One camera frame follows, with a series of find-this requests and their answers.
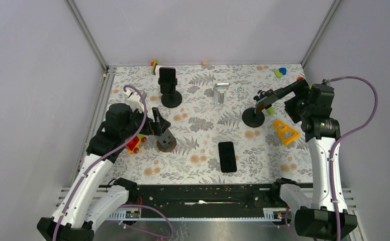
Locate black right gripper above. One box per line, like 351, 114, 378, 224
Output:
273, 78, 312, 124

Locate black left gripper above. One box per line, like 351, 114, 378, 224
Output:
121, 104, 170, 140

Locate black round-base phone stand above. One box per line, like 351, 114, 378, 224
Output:
242, 89, 271, 128

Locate black smartphone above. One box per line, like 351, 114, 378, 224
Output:
218, 142, 237, 173

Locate blue-edged smartphone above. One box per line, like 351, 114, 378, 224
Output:
253, 91, 279, 114

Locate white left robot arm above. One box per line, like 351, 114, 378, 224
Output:
37, 85, 177, 240

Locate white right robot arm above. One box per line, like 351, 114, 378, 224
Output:
266, 78, 358, 240

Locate grey stand on wooden base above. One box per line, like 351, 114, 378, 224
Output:
155, 129, 177, 153

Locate black phone stand with phone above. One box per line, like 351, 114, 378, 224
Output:
158, 67, 182, 108

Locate silver metal phone stand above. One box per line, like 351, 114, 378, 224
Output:
213, 82, 230, 106

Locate blue heart block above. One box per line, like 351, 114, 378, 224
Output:
278, 67, 287, 75

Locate lime green block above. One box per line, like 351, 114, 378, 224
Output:
274, 69, 282, 78

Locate red toy car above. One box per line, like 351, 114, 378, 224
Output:
126, 134, 147, 154

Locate green toy block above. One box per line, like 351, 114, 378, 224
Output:
267, 107, 275, 115

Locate purple-edged smartphone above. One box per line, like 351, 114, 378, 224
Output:
158, 67, 177, 95

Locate floral patterned mat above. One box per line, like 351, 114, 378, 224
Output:
102, 64, 313, 184

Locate stacked coloured blocks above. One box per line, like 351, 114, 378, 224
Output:
150, 59, 158, 75

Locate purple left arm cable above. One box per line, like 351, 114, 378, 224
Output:
52, 84, 176, 241

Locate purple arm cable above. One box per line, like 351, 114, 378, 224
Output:
284, 76, 379, 241
52, 84, 176, 241

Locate yellow triangular plastic frame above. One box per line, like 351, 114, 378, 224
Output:
273, 119, 301, 146

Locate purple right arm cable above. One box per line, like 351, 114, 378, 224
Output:
284, 76, 379, 241

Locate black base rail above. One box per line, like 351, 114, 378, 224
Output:
127, 183, 287, 219

